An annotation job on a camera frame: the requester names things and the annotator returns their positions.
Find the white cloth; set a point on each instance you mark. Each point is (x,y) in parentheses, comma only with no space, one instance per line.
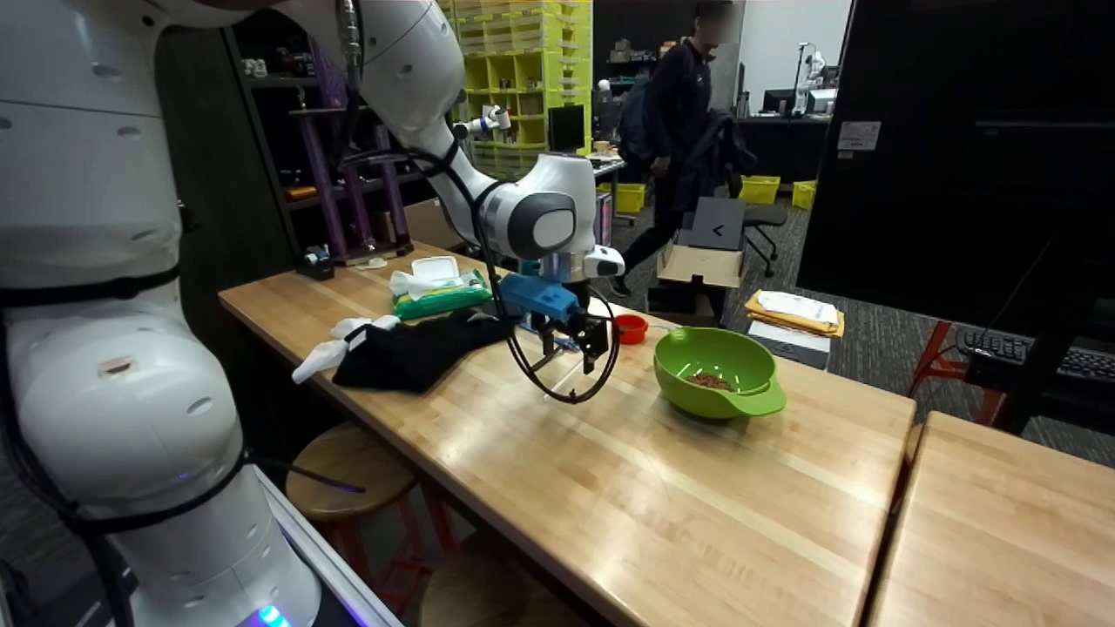
(317,357)

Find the yellow floor bin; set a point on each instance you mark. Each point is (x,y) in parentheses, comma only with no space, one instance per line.
(761,188)
(804,197)
(630,197)

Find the green wipes pack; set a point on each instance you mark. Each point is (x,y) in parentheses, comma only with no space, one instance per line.
(439,297)

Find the lime green bowl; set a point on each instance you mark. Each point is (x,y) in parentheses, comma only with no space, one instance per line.
(714,378)

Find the white paper sign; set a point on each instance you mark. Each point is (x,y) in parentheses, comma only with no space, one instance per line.
(863,136)

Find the tan paper stack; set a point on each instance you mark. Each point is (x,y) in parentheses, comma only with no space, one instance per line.
(797,313)

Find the open cardboard box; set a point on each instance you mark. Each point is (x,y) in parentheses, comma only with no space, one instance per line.
(697,266)

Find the thin purple pole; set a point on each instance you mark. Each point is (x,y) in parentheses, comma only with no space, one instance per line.
(390,192)

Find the thick purple pole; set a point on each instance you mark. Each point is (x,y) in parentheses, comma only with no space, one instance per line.
(329,152)

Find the small red cup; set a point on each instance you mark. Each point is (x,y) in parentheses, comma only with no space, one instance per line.
(633,329)

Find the black shelf unit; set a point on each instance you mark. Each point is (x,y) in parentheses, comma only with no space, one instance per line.
(267,140)

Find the round wooden stool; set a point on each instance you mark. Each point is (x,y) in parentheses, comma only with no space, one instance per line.
(489,586)
(350,470)

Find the red metal frame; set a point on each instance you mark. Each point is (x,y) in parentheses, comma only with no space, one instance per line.
(934,354)

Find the black computer monitor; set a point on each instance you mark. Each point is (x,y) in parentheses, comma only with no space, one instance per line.
(976,175)

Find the yellow bin shelf rack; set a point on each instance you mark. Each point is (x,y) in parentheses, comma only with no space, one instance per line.
(523,69)

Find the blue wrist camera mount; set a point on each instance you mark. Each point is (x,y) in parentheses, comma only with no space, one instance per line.
(537,297)

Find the person in dark clothes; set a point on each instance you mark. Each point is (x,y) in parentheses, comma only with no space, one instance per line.
(673,107)

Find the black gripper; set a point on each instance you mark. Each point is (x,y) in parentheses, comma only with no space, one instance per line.
(568,326)

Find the black cloth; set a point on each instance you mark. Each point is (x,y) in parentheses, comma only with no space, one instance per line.
(419,347)

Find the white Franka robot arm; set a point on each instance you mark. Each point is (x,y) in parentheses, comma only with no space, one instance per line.
(117,385)

